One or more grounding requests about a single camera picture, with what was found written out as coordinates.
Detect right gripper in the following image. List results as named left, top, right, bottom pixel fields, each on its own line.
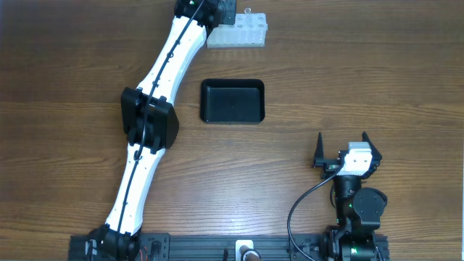
left=312, top=131, right=383, bottom=180

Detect black tray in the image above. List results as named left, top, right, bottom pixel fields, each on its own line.
left=199, top=78, right=266, bottom=125

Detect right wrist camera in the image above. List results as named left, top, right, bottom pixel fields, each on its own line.
left=342, top=141, right=373, bottom=177

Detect black cable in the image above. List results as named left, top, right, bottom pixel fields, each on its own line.
left=286, top=162, right=345, bottom=261
left=133, top=0, right=206, bottom=162

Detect mounting rail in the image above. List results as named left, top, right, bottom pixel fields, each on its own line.
left=68, top=233, right=391, bottom=261

